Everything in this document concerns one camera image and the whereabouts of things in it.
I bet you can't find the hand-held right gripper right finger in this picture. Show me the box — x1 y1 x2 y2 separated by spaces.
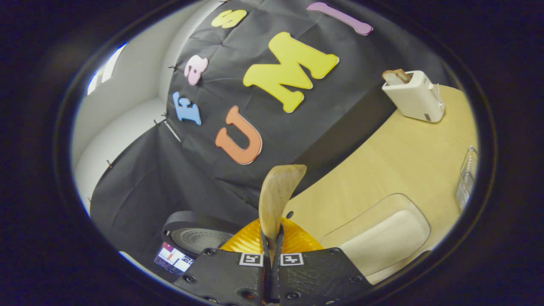
272 219 374 306

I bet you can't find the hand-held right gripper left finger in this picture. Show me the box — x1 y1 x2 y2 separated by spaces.
172 219 272 306

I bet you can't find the black silver rice cooker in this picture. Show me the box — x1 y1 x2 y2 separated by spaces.
161 211 243 260

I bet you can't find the wooden spoon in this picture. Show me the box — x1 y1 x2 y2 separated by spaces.
258 164 307 255

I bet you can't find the clear plastic rice container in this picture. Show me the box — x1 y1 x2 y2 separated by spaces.
319 193 431 285

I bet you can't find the computer monitor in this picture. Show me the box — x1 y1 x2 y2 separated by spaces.
153 242 195 277

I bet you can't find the black backdrop cloth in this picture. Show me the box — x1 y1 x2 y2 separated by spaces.
89 0 451 255

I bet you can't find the white toaster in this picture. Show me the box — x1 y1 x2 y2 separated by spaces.
382 69 445 123

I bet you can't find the toasted bread slice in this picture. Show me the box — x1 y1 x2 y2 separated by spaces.
382 69 412 85

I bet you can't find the ceiling light panel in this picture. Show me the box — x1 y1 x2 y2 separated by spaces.
87 42 127 96

